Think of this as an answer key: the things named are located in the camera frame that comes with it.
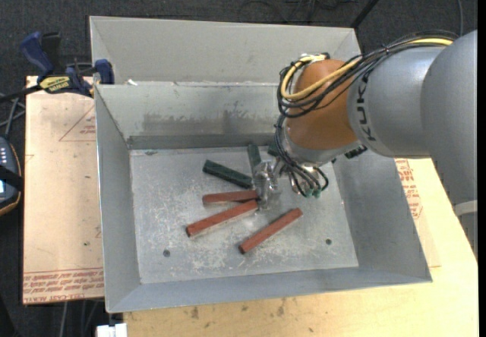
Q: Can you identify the red-brown flat block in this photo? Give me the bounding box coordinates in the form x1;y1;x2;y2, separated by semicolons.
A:
185;199;260;239
238;207;305;255
201;190;260;208

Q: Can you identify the grey metal bin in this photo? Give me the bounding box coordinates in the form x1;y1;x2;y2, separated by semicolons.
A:
89;15;434;314

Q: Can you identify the brown cardboard board, red print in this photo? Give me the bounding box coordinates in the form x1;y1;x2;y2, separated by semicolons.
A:
22;75;443;306

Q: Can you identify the black cylinder on white bracket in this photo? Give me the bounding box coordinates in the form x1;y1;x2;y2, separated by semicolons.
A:
343;145;369;160

